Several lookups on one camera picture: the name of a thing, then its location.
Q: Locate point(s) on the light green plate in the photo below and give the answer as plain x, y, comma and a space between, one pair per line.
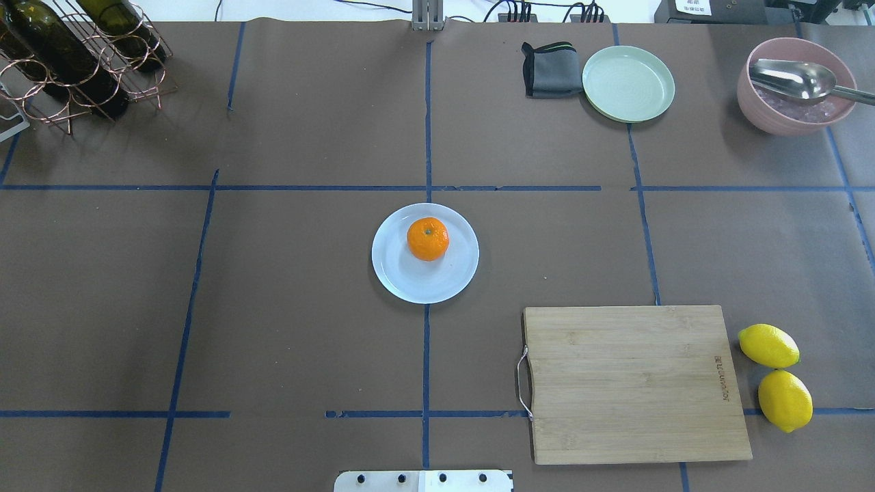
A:
628, 84

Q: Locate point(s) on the black computer box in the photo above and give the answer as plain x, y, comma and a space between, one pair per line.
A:
723, 12

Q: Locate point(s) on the yellow lemon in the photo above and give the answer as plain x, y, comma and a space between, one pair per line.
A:
769, 346
785, 401

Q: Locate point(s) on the orange mandarin fruit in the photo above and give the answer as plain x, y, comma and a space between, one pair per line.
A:
428, 239

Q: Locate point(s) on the dark wine bottle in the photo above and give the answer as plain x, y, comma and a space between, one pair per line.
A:
57, 46
128, 32

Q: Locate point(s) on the grey folded cloth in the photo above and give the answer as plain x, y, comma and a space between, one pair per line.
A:
552, 71

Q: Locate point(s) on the bamboo cutting board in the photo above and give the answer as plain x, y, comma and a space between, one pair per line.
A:
632, 384

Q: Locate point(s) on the pink bowl with ice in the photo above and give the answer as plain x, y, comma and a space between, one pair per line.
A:
782, 115

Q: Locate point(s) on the aluminium frame post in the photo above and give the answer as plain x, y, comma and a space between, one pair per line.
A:
428, 15

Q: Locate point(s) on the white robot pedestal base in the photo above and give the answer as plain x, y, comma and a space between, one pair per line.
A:
426, 480

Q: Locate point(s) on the copper wire bottle rack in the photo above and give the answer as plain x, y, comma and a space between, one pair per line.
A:
29, 88

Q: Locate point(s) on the light blue plate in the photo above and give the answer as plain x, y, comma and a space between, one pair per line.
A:
416, 280

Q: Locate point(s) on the metal scoop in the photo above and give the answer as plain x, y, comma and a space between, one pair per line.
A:
803, 80

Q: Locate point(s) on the black power strip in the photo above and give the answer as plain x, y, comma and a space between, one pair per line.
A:
525, 12

